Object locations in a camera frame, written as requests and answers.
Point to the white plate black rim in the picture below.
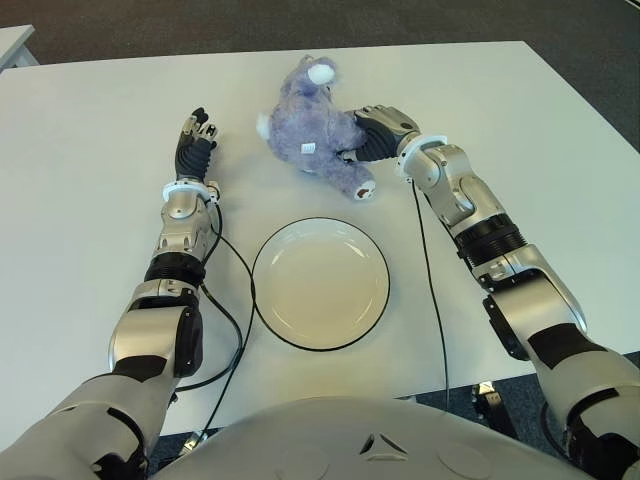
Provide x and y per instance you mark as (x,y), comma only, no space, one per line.
(320,290)

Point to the purple plush bunny doll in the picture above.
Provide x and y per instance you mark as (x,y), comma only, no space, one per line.
(310,130)

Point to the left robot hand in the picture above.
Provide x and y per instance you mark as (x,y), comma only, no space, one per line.
(195,155)

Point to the grey side table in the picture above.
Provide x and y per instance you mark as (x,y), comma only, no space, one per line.
(15,47)

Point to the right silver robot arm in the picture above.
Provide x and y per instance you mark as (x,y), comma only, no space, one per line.
(530,300)

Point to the silver robot torso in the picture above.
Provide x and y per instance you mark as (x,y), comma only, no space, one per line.
(375,440)

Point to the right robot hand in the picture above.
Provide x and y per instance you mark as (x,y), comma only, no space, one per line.
(387,132)

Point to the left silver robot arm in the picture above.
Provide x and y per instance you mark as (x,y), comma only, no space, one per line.
(180,240)

